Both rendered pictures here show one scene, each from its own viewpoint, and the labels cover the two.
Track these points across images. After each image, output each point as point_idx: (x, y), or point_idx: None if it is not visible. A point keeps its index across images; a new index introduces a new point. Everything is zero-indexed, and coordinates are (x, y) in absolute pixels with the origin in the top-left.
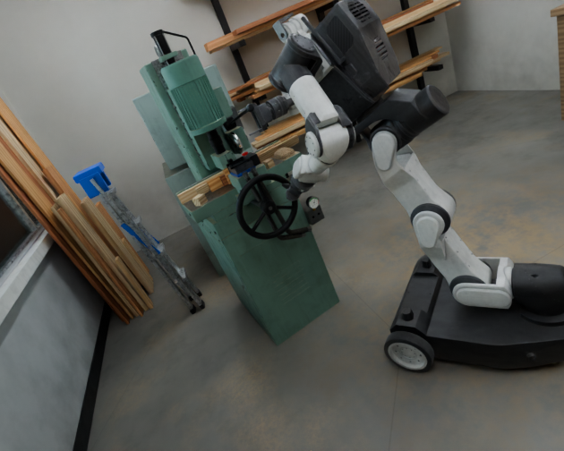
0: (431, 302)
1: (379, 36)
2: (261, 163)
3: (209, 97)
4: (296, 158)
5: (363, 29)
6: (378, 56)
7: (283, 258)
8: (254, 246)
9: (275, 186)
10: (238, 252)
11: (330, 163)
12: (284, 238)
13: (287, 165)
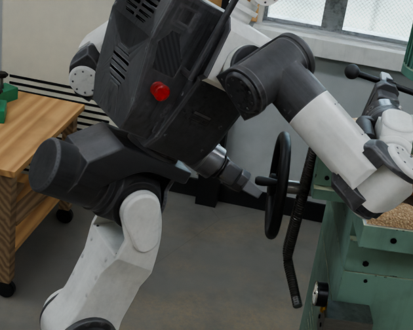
0: None
1: (130, 51)
2: None
3: None
4: (360, 225)
5: (117, 16)
6: (109, 62)
7: (317, 307)
8: (324, 245)
9: (311, 194)
10: (324, 225)
11: None
12: (283, 255)
13: (356, 215)
